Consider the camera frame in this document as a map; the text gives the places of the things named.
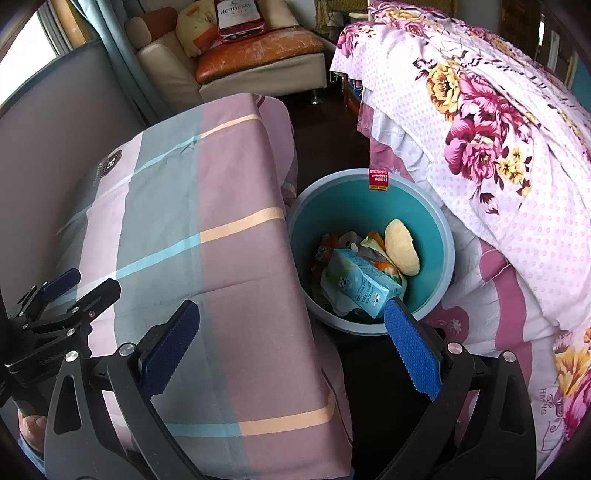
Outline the orange seat cushion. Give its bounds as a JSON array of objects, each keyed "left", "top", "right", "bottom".
[{"left": 194, "top": 27, "right": 324, "bottom": 84}]

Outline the person's left hand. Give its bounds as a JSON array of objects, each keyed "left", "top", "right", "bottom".
[{"left": 18, "top": 411, "right": 47, "bottom": 454}]

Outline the red Hennessy gift bag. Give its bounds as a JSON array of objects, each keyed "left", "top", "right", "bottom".
[{"left": 214, "top": 0, "right": 266, "bottom": 42}]

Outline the grey curtain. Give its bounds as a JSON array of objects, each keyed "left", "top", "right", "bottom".
[{"left": 72, "top": 1, "right": 170, "bottom": 125}]

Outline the blue milk carton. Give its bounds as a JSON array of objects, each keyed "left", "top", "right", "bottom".
[{"left": 321, "top": 249, "right": 407, "bottom": 319}]

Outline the orange Ovaltine wrapper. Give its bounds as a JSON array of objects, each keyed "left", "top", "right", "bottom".
[{"left": 312, "top": 233, "right": 339, "bottom": 270}]

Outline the dark wooden cabinet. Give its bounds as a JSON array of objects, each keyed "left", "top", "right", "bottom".
[{"left": 499, "top": 0, "right": 580, "bottom": 89}]

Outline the cream plush cushion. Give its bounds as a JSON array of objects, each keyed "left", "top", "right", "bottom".
[{"left": 175, "top": 0, "right": 218, "bottom": 58}]

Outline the floral pink quilt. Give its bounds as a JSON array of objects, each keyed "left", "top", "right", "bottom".
[{"left": 332, "top": 1, "right": 590, "bottom": 474}]

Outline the plaid bed sheet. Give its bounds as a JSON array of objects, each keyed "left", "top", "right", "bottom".
[{"left": 55, "top": 94, "right": 353, "bottom": 479}]

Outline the cream and orange snack packet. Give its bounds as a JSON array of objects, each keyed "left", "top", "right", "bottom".
[{"left": 359, "top": 231, "right": 404, "bottom": 283}]

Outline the beige armchair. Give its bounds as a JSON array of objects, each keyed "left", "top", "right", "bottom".
[{"left": 123, "top": 1, "right": 327, "bottom": 113}]

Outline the brown coconut shell bowl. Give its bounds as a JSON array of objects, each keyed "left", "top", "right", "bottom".
[{"left": 384, "top": 219, "right": 420, "bottom": 276}]

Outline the teal plastic trash bin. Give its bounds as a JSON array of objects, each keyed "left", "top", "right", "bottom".
[{"left": 287, "top": 169, "right": 455, "bottom": 336}]

